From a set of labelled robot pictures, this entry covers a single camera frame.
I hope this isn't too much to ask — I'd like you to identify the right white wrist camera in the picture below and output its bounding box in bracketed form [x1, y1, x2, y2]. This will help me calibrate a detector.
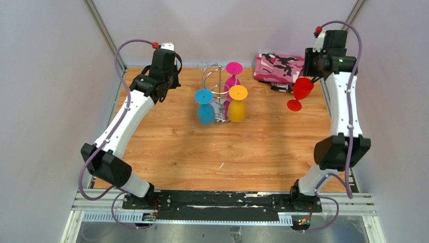
[312, 31, 326, 53]

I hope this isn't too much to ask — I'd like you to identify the aluminium frame rail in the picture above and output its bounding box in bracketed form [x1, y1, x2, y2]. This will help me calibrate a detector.
[62, 189, 385, 242]

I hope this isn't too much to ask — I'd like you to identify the yellow wine glass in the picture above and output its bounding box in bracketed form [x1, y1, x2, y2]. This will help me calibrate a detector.
[228, 85, 248, 123]

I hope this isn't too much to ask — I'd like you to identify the chrome wine glass rack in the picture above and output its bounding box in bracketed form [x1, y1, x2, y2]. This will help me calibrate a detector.
[197, 61, 231, 125]

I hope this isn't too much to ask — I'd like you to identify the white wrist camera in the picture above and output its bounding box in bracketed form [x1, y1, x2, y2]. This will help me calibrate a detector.
[312, 31, 326, 53]
[160, 43, 175, 51]

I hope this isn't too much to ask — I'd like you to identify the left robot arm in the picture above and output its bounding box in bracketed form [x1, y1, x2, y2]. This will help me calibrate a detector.
[81, 45, 182, 209]

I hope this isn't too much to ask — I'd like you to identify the pink camouflage cloth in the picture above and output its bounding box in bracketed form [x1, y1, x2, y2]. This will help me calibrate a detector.
[253, 53, 305, 93]

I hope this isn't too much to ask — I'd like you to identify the red wine glass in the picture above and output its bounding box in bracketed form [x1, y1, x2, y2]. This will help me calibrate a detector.
[287, 77, 314, 111]

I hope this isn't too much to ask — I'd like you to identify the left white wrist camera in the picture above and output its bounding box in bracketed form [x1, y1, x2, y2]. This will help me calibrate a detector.
[160, 43, 175, 51]

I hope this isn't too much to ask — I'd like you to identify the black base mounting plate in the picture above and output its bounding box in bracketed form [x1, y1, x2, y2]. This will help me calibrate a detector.
[122, 190, 322, 222]

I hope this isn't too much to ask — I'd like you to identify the blue wine glass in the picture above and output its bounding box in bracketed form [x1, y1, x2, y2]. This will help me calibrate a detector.
[194, 89, 215, 125]

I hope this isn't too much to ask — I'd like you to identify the magenta wine glass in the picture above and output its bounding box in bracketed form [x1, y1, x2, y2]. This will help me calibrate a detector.
[224, 62, 243, 99]

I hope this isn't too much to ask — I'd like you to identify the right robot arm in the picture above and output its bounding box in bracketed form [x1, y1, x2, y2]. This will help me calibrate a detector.
[289, 27, 371, 212]

